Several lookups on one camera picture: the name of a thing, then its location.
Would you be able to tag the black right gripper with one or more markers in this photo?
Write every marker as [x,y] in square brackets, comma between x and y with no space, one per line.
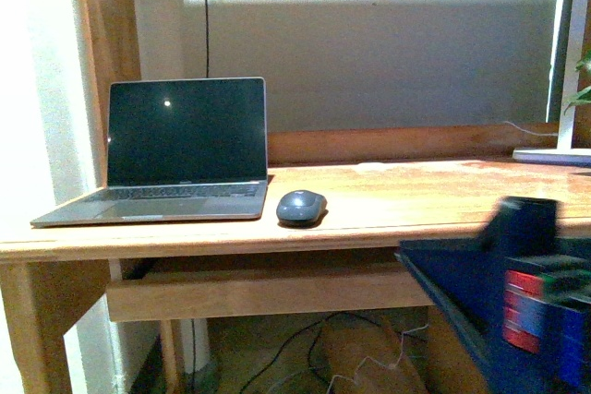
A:
[516,295]

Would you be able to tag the dark grey wireless mouse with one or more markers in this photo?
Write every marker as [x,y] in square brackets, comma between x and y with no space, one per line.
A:
[301,208]

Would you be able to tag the wooden keyboard tray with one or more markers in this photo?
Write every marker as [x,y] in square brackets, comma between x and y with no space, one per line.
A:
[261,292]

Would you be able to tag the wooden rolling cpu stand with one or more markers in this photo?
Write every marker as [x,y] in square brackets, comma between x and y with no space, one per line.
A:
[370,360]

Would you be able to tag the wooden computer desk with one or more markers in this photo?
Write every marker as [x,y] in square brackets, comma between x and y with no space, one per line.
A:
[389,184]

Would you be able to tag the green leafy plant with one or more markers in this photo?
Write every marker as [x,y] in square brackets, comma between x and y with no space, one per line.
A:
[582,96]

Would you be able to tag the white desk lamp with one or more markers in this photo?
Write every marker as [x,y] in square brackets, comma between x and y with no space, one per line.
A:
[540,46]

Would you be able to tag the grey open laptop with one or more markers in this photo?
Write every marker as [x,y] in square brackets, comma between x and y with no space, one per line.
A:
[179,150]

